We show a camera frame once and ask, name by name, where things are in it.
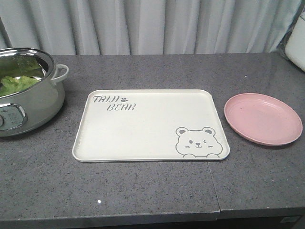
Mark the green lettuce leaf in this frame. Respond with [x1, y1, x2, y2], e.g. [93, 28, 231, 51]
[0, 55, 44, 97]

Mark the white rice cooker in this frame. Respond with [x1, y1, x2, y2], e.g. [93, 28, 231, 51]
[285, 12, 305, 71]

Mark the light green electric cooking pot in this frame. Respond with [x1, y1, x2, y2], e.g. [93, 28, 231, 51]
[0, 48, 69, 137]

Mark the cream bear serving tray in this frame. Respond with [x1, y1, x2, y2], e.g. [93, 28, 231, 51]
[72, 89, 230, 162]

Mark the pink round plate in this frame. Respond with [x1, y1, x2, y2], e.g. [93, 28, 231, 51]
[224, 93, 303, 146]

